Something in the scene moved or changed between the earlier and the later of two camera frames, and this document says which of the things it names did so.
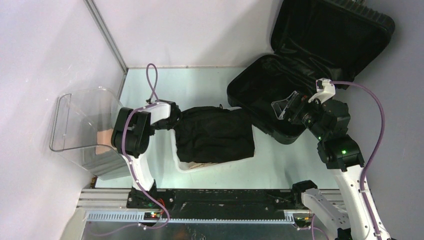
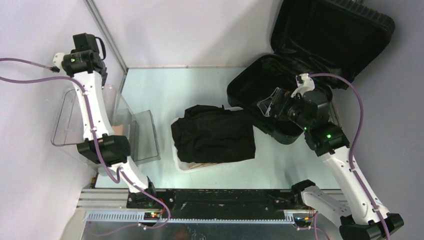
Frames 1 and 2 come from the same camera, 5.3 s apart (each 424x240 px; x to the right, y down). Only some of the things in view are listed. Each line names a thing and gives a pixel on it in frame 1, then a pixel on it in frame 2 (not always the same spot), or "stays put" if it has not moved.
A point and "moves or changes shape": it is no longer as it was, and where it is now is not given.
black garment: (214, 134) stays put
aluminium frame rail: (110, 205) stays put
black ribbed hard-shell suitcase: (311, 40) stays put
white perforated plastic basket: (185, 170) moves or changes shape
